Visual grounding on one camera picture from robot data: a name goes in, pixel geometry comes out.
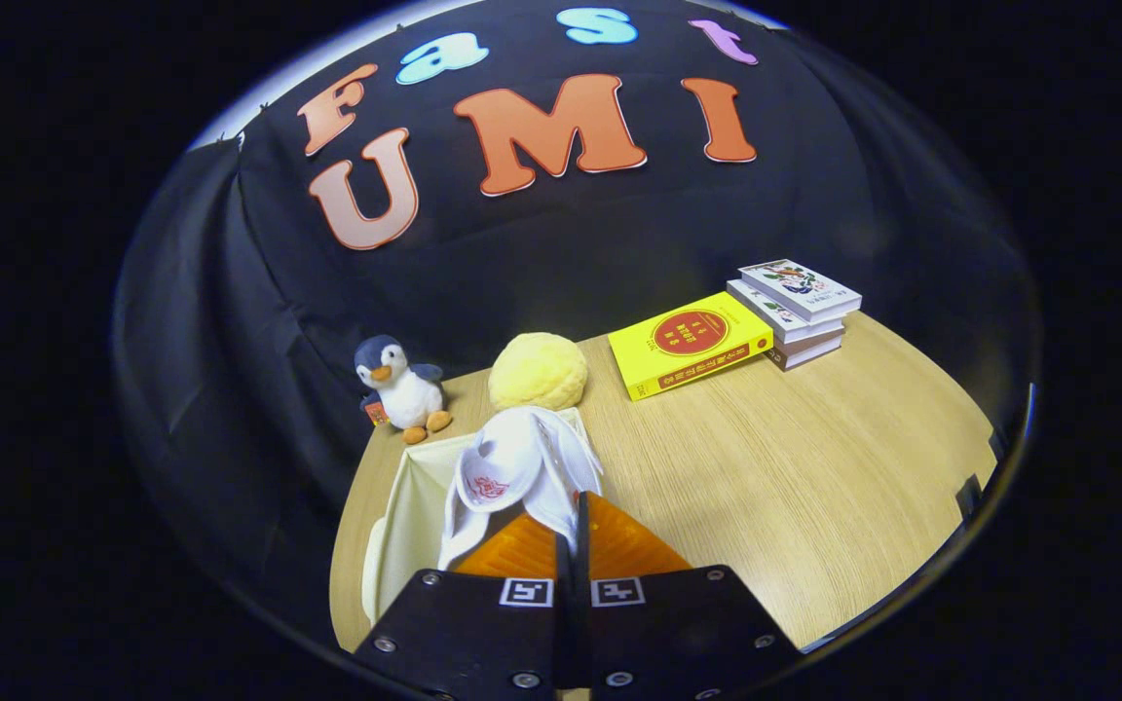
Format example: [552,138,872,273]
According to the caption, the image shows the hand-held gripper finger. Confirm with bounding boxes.
[352,513,574,701]
[573,492,805,701]

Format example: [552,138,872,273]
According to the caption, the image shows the white canvas shoe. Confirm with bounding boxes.
[437,406,606,572]

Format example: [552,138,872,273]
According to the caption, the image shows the beige fabric storage box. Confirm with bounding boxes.
[373,407,593,624]

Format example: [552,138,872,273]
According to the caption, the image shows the yellow plush ball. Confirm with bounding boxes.
[488,332,589,412]

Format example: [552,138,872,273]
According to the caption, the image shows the yellow book with red circle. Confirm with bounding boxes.
[607,290,776,402]

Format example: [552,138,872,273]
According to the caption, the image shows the penguin plush toy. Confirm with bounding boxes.
[355,334,453,446]

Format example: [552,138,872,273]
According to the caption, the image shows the black backdrop cloth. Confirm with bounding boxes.
[113,0,1044,624]

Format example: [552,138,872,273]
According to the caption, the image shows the brown edged book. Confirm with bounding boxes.
[766,331,845,372]

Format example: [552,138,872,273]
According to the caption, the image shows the white cover book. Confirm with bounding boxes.
[726,280,847,345]

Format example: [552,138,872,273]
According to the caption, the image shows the floral cover book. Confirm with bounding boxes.
[738,258,863,324]

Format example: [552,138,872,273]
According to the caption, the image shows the small dark table edge clamp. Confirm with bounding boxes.
[954,472,989,527]

